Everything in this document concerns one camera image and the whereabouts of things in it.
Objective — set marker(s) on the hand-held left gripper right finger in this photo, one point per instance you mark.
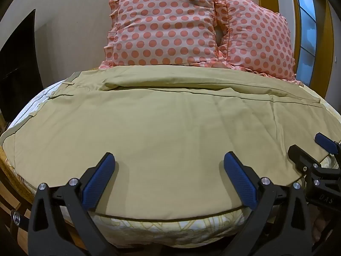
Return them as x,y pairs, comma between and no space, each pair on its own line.
240,183

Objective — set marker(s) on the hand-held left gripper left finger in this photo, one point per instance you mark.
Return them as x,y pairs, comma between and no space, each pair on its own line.
98,182

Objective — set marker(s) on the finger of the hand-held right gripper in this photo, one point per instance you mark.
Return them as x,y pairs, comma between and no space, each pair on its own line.
301,157
325,143

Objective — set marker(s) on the olive green blanket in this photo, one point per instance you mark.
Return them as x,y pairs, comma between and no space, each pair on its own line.
165,128

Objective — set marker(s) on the white yellow patterned bed sheet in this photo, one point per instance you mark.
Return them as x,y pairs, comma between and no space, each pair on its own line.
170,229

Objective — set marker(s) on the wooden framed window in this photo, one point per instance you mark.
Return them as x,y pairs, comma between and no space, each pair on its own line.
306,26

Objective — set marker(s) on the small pink polka dot pillow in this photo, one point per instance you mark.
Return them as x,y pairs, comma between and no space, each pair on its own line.
261,40

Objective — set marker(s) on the large pink polka dot pillow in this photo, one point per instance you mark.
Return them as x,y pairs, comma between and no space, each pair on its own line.
165,26

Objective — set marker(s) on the wooden bed frame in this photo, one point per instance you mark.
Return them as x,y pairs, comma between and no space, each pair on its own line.
16,192

